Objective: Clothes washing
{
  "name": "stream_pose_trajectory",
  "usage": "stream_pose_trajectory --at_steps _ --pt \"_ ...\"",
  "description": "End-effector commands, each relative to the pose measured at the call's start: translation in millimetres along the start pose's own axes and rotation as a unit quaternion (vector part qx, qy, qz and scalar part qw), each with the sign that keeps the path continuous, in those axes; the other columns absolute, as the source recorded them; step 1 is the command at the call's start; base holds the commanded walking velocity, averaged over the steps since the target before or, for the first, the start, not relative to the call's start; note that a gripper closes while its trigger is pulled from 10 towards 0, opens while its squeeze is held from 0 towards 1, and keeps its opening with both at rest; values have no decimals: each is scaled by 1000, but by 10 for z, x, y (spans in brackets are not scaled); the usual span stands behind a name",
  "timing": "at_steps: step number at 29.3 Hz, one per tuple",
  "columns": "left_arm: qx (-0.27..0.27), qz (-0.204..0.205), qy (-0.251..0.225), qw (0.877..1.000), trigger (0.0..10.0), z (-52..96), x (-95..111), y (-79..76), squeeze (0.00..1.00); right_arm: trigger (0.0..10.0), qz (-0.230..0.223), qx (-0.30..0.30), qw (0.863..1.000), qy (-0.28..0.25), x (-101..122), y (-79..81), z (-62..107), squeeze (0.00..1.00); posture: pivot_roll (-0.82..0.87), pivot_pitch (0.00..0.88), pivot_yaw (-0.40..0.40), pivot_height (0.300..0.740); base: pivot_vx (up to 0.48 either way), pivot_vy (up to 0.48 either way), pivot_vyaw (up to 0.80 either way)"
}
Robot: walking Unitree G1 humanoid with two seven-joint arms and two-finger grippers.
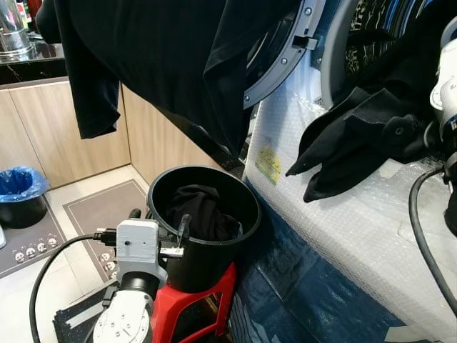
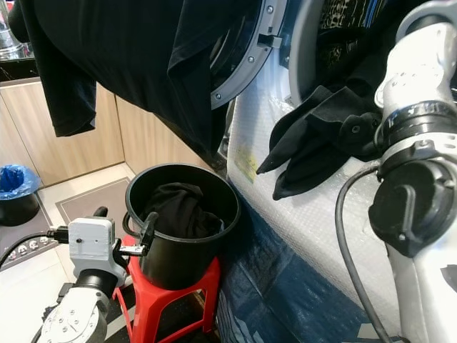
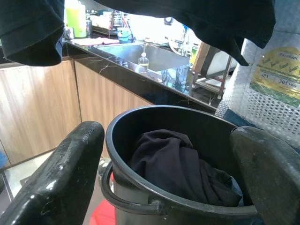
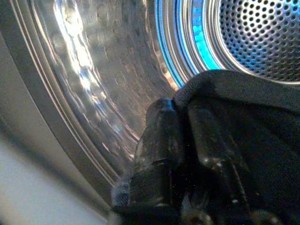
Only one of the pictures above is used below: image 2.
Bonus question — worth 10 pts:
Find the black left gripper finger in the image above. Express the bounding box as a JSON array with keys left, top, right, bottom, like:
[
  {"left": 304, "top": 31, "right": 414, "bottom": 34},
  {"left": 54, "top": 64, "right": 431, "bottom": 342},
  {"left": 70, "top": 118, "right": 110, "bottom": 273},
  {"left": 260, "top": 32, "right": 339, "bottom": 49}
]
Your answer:
[{"left": 140, "top": 212, "right": 160, "bottom": 248}]

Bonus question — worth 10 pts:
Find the black round plastic bucket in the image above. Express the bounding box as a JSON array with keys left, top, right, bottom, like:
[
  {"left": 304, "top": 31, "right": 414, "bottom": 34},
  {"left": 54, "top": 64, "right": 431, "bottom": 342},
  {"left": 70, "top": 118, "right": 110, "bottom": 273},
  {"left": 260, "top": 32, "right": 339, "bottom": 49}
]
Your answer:
[{"left": 125, "top": 164, "right": 241, "bottom": 290}]

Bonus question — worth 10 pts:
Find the white bubble-wrapped washing machine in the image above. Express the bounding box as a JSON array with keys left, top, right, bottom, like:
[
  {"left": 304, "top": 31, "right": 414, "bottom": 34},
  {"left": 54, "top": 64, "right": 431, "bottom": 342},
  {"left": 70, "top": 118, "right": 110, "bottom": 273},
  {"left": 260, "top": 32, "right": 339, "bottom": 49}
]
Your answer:
[{"left": 225, "top": 0, "right": 457, "bottom": 343}]

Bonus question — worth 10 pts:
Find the black clothing bundle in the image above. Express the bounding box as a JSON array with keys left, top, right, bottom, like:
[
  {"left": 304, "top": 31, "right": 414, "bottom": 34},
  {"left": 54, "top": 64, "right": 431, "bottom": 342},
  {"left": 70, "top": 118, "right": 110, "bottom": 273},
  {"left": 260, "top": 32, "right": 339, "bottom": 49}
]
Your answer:
[{"left": 145, "top": 182, "right": 222, "bottom": 239}]

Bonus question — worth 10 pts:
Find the grey bordered floor mat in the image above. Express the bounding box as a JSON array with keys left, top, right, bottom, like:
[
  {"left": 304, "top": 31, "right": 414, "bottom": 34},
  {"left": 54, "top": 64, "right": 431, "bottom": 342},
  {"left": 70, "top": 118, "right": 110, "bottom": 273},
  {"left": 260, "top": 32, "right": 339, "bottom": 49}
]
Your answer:
[{"left": 56, "top": 177, "right": 133, "bottom": 231}]

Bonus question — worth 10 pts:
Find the red plastic stool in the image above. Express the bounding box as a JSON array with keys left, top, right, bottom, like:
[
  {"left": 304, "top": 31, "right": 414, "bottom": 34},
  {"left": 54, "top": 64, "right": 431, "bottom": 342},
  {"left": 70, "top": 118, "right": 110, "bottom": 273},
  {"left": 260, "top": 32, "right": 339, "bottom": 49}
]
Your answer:
[{"left": 114, "top": 236, "right": 222, "bottom": 343}]

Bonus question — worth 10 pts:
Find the yellow washer sticker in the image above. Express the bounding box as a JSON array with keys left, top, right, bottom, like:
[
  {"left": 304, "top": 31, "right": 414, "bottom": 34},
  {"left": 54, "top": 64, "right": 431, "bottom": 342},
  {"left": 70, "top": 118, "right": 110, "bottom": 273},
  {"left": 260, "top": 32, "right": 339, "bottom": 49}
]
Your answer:
[{"left": 234, "top": 146, "right": 261, "bottom": 184}]

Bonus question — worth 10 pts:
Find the black waste bin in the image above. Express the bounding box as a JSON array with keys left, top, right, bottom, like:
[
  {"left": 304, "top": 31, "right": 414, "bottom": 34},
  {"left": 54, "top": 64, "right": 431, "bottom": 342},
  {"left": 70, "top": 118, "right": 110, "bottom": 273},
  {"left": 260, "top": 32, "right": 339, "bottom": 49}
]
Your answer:
[{"left": 0, "top": 189, "right": 41, "bottom": 227}]

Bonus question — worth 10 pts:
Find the blue bin liner bag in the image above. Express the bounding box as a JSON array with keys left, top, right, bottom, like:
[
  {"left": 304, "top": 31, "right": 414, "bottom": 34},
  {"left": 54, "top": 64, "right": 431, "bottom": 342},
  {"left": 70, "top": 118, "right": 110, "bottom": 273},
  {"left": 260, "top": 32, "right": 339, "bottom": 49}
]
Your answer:
[{"left": 0, "top": 164, "right": 41, "bottom": 202}]

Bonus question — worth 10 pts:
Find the dark blue tarp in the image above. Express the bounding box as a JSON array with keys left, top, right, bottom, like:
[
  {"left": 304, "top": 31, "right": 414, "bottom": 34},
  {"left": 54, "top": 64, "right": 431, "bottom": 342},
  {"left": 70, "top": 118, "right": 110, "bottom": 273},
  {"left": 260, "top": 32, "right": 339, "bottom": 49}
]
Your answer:
[{"left": 214, "top": 197, "right": 376, "bottom": 343}]

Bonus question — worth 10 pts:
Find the light wood cabinet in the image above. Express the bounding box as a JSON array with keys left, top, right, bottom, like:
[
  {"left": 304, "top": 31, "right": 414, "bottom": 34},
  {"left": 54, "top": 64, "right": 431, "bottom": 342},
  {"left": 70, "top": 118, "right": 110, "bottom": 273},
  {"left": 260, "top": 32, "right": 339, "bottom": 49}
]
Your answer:
[{"left": 0, "top": 75, "right": 211, "bottom": 187}]

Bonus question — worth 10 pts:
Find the black crumpled garment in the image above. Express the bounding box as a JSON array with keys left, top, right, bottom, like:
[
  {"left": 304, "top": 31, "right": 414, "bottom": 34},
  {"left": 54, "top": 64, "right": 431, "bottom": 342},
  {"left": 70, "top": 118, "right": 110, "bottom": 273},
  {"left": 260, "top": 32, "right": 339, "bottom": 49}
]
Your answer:
[{"left": 257, "top": 14, "right": 411, "bottom": 201}]

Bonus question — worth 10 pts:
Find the grey round washer door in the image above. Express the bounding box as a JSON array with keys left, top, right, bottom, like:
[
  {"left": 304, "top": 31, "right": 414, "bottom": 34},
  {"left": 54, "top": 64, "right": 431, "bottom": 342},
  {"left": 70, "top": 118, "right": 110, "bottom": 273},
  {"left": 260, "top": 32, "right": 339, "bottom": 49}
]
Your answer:
[{"left": 211, "top": 0, "right": 290, "bottom": 110}]

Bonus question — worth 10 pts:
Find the black stone countertop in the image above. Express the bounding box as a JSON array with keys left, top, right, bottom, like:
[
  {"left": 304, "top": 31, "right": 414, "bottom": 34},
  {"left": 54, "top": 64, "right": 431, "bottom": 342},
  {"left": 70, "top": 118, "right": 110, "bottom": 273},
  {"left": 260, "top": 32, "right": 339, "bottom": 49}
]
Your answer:
[{"left": 0, "top": 56, "right": 38, "bottom": 81}]

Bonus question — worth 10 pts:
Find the stainless steel pot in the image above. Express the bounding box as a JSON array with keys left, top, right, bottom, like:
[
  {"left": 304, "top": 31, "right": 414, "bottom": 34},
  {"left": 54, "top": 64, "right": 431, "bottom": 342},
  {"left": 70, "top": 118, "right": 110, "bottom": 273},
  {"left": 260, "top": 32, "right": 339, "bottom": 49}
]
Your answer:
[{"left": 0, "top": 25, "right": 33, "bottom": 62}]

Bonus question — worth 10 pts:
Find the round black disc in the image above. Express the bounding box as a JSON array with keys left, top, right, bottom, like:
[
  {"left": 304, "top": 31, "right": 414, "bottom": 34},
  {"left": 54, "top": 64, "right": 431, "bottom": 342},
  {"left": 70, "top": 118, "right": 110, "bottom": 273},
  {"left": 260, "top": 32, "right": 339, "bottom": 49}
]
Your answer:
[{"left": 341, "top": 118, "right": 381, "bottom": 154}]

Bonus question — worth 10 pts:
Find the black garment with beige print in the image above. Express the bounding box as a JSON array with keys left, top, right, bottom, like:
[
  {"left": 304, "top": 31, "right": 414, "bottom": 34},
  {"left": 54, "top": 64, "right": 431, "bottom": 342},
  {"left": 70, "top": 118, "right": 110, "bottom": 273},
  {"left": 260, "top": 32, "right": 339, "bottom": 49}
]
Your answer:
[{"left": 318, "top": 0, "right": 411, "bottom": 72}]

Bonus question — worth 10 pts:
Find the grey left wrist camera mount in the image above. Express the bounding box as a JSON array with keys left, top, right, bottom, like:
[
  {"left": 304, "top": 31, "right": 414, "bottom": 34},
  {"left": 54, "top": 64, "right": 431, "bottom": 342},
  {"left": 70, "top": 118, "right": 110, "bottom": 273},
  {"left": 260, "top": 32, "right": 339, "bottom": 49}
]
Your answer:
[{"left": 68, "top": 217, "right": 128, "bottom": 287}]

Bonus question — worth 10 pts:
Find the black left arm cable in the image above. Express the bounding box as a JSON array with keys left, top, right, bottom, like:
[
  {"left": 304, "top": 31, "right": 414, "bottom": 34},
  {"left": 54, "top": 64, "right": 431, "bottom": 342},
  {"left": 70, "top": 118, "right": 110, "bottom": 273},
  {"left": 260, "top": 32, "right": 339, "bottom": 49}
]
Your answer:
[{"left": 0, "top": 227, "right": 72, "bottom": 267}]

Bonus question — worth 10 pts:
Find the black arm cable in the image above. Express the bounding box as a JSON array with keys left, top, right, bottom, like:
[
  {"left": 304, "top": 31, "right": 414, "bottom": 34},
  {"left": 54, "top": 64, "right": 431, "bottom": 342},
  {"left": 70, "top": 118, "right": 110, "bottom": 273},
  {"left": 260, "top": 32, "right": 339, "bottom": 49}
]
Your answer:
[
  {"left": 0, "top": 227, "right": 72, "bottom": 267},
  {"left": 333, "top": 164, "right": 401, "bottom": 343}
]

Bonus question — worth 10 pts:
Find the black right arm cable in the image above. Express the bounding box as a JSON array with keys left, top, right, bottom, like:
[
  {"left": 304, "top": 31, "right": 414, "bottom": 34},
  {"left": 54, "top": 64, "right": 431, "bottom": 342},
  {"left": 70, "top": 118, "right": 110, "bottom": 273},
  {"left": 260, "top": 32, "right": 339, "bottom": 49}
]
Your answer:
[{"left": 333, "top": 164, "right": 401, "bottom": 343}]

